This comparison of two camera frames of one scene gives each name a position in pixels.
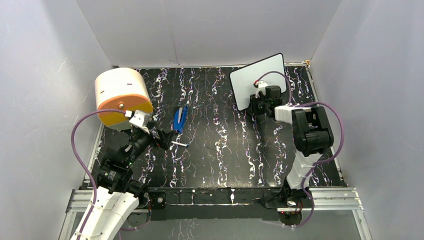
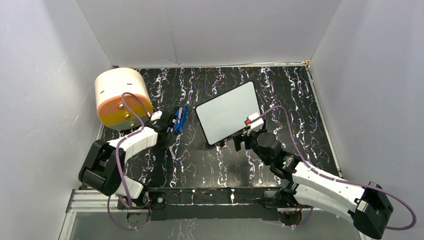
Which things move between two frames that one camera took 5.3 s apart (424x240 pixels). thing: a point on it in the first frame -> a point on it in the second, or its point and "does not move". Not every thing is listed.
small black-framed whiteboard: (270, 71) -> (224, 115)
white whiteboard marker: (180, 144) -> (172, 153)
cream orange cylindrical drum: (124, 89) does not move
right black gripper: (253, 102) -> (243, 136)
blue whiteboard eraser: (180, 117) does not move
